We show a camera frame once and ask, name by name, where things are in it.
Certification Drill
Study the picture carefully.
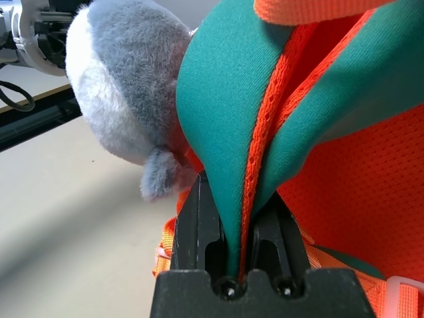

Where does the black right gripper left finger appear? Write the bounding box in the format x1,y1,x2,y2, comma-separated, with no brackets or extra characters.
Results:
170,172,227,272

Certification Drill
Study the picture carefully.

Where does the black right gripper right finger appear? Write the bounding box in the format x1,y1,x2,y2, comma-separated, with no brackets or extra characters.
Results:
251,193,311,276

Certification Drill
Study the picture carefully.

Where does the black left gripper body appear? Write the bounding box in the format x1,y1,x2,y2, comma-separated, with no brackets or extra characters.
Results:
34,0,80,70

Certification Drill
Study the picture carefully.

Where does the grey white plush toy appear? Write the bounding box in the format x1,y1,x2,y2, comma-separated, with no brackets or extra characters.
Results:
65,0,199,202

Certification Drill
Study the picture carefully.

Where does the orange and teal backpack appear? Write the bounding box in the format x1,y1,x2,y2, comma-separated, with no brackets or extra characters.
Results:
152,0,424,318

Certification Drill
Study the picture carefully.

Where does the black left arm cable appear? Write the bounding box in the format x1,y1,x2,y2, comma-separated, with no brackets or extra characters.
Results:
0,80,36,112

